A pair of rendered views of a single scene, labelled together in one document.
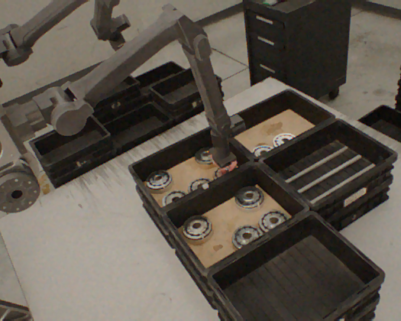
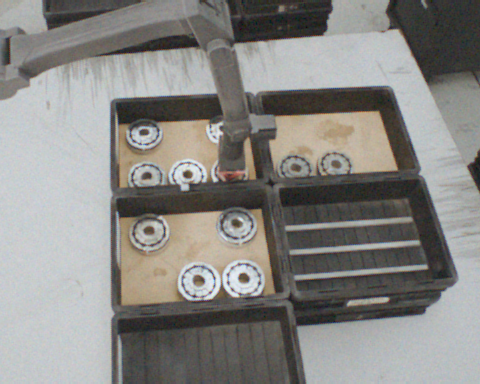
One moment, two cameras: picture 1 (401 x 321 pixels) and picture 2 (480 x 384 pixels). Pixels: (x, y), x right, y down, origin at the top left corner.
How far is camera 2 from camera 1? 47 cm
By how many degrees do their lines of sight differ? 18
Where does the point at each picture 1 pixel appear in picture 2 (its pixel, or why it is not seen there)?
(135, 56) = (110, 39)
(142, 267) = (73, 234)
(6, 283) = not seen: outside the picture
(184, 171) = (184, 136)
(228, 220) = (194, 241)
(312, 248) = (269, 340)
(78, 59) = not seen: outside the picture
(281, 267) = (216, 343)
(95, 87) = (40, 58)
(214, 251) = (152, 275)
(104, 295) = (14, 245)
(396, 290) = not seen: outside the picture
